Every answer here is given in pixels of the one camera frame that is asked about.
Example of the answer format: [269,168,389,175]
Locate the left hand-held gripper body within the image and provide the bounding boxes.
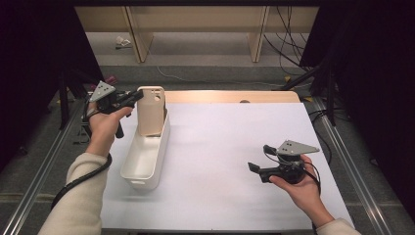
[88,80,130,139]

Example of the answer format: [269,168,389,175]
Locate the person's right hand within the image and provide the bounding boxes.
[269,155,329,219]

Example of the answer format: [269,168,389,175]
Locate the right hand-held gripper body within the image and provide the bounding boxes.
[260,140,321,185]

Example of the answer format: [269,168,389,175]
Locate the aluminium floor rail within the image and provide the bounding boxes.
[1,97,86,235]
[312,97,392,235]

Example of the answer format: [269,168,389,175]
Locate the bundle of black floor cables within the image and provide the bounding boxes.
[263,5,314,76]

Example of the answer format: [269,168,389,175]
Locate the peach phone case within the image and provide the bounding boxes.
[136,85,166,137]

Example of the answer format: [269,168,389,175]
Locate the black curtain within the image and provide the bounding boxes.
[0,0,106,170]
[300,0,415,223]

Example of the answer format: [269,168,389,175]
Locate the crumpled white wrapper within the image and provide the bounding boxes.
[115,35,132,50]

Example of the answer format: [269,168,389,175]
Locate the black metal stand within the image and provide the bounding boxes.
[58,70,125,130]
[280,65,337,126]

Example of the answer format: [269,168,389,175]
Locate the white table sheet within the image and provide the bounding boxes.
[100,102,354,231]

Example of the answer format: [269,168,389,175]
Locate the white floor cable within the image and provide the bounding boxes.
[156,65,285,88]

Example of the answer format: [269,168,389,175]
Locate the beige wooden shelf unit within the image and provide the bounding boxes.
[73,5,320,64]

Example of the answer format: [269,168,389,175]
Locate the white storage box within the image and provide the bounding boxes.
[120,111,171,191]

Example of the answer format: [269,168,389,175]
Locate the left hand-held gripper cable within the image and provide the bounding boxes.
[50,97,114,210]

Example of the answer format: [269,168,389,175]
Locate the person's left hand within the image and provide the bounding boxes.
[85,103,134,158]

